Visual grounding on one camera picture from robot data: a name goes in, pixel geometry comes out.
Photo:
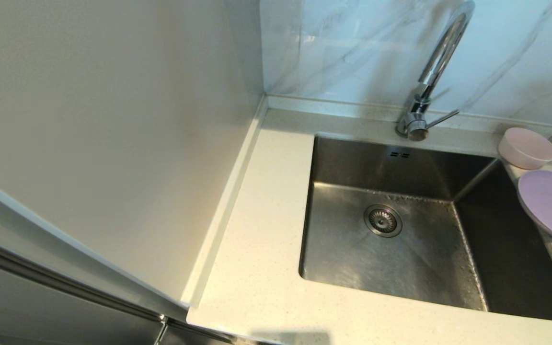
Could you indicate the round metal drain strainer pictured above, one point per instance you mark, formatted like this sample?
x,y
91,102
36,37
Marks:
x,y
383,221

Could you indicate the stainless steel sink basin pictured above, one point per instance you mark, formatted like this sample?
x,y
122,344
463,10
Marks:
x,y
400,273

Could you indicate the pale pink bowl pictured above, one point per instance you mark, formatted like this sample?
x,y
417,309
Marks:
x,y
527,148

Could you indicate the stainless steel appliance door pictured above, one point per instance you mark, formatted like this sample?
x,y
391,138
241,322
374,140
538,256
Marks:
x,y
17,306

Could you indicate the white tall cabinet side panel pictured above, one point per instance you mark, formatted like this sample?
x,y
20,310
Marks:
x,y
89,120

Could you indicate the chrome gooseneck faucet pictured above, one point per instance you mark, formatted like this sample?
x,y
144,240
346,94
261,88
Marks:
x,y
443,50

